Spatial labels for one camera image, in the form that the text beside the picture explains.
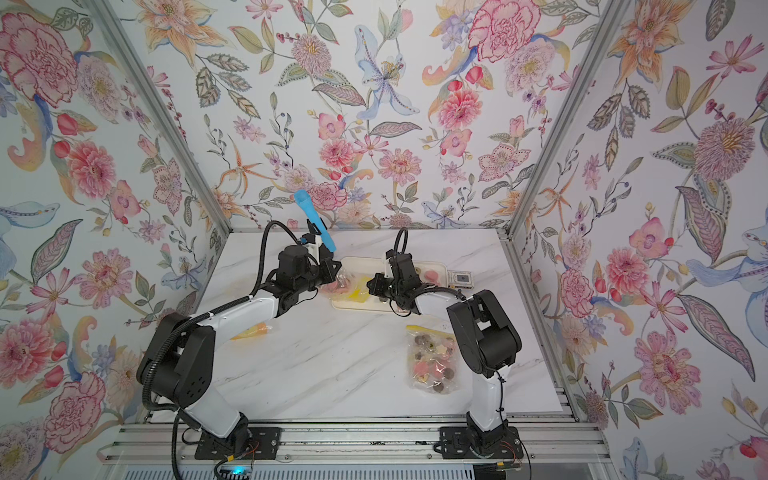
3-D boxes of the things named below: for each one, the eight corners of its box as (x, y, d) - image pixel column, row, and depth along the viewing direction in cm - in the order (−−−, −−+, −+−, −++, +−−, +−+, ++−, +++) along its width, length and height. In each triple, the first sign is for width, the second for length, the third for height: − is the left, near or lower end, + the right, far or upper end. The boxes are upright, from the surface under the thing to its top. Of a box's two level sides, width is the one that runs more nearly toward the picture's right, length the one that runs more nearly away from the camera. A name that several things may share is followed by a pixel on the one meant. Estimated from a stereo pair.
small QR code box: (448, 288, 106) (449, 285, 104) (446, 272, 110) (447, 269, 109) (473, 288, 106) (475, 285, 104) (470, 272, 110) (471, 269, 109)
